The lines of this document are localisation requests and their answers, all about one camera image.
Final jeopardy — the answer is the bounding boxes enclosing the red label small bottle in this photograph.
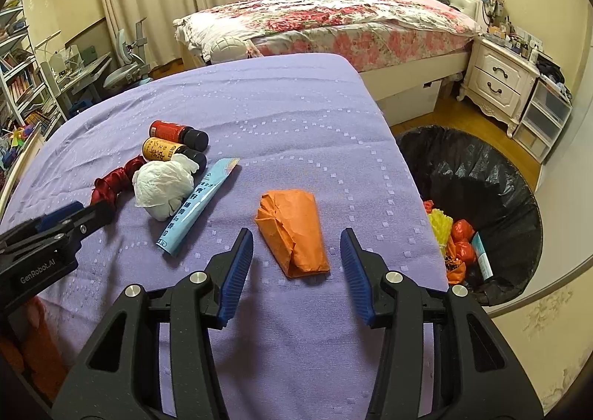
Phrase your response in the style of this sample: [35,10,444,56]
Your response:
[149,120,209,147]

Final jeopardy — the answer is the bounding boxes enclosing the white bookshelf with books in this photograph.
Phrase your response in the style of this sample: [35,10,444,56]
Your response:
[0,0,63,180]

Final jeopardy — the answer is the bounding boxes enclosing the grey desk chair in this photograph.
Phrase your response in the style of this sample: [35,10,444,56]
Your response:
[103,19,153,87]

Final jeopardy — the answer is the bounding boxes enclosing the orange fabric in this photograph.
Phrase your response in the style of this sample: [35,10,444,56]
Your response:
[0,300,66,402]

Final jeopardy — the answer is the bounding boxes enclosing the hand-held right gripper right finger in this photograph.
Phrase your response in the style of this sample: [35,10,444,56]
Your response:
[339,227,544,420]

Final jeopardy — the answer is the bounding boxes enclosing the white two-drawer nightstand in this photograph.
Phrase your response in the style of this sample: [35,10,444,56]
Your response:
[456,36,540,138]

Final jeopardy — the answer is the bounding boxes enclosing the clutter of small bottles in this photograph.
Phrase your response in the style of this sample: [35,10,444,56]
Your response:
[484,17,543,60]

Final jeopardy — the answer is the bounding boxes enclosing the pink floral quilt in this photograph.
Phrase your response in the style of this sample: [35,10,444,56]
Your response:
[175,0,483,64]

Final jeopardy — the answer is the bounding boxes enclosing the clear plastic drawer unit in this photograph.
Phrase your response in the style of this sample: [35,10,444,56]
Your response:
[512,77,573,164]

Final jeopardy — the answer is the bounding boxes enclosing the yellow foam fruit net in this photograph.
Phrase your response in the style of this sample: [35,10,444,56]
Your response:
[426,209,452,259]

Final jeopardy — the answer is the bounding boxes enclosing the orange packet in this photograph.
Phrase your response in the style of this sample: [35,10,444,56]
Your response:
[255,189,331,279]

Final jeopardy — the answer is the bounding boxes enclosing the yellow label small bottle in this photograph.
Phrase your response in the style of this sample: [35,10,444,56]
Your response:
[142,137,208,171]

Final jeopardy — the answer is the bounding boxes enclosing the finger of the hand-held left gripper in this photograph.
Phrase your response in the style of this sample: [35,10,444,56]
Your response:
[0,201,116,260]
[0,201,87,246]

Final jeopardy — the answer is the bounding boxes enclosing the grey study desk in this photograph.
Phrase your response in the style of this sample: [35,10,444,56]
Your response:
[39,45,112,120]

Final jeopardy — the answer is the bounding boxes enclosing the orange foam fruit net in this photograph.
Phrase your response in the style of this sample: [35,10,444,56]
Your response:
[451,219,478,263]

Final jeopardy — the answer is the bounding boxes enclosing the dark clothes pile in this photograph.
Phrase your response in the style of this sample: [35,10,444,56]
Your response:
[535,56,573,94]

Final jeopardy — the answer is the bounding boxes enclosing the white under-bed storage box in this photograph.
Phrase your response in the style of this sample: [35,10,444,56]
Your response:
[377,80,443,117]

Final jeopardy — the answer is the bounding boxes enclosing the white sliding wardrobe door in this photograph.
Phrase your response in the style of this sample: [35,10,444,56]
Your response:
[486,91,593,310]

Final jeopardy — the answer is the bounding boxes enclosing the light blue toothpaste tube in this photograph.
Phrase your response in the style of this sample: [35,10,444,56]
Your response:
[156,157,241,256]

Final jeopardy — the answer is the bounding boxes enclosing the dark red ribbon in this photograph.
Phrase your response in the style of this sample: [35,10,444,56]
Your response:
[90,155,146,208]

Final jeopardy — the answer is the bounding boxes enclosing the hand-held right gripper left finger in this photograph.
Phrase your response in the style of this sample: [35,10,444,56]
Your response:
[51,228,255,420]

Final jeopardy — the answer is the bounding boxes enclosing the white tissue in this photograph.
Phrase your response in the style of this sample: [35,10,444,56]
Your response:
[133,156,198,221]

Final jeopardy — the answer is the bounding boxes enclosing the purple dotted tablecloth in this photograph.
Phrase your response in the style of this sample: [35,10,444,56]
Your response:
[0,53,450,420]

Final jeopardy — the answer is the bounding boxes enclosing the trash bin with black bag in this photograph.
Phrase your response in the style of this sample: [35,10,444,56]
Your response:
[394,125,543,307]

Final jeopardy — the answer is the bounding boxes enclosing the white teal tube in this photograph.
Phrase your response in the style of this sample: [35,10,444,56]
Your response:
[471,232,494,281]

